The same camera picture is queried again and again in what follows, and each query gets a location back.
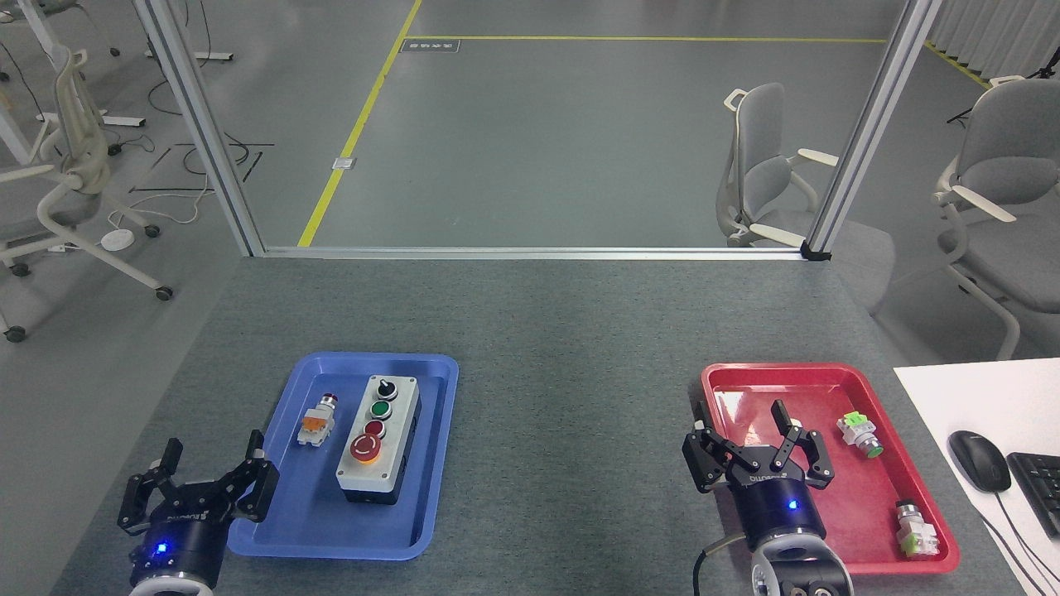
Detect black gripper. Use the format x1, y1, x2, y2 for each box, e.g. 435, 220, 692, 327
682, 401, 836, 553
118, 430, 280, 589

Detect grey control box with buttons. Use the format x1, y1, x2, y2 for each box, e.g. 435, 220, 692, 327
335, 374, 422, 506

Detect green push button white base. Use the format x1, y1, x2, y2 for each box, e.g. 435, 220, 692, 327
836, 411, 884, 460

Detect red push button orange base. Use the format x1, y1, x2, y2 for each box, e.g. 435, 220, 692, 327
296, 394, 339, 448

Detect silver push button green base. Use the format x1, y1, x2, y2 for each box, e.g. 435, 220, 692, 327
894, 499, 941, 560

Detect red plastic tray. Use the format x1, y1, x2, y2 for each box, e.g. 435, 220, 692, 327
701, 362, 961, 575

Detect blue plastic tray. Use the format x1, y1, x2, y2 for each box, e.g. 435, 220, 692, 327
226, 353, 460, 561

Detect black computer mouse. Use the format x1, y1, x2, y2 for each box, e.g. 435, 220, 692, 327
948, 430, 1012, 494

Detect white side desk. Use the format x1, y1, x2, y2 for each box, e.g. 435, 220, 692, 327
893, 358, 1060, 596

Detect grey office chair white arms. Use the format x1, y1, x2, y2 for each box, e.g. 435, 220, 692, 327
716, 83, 897, 317
934, 76, 1060, 362

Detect black keyboard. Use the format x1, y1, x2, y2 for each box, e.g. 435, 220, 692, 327
1006, 452, 1060, 539

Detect white mesh office chair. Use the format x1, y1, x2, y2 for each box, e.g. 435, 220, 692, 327
0, 46, 175, 344

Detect pale grey curtain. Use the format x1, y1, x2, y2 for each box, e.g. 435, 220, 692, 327
926, 0, 1060, 84

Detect black mouse cable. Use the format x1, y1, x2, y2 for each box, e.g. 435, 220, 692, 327
981, 492, 1060, 596

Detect white floor cable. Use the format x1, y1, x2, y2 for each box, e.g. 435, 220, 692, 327
108, 170, 212, 230

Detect black floor cable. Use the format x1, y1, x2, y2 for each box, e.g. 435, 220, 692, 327
147, 79, 276, 193

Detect silver aluminium post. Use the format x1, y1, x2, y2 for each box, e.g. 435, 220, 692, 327
132, 0, 266, 257
802, 0, 945, 262

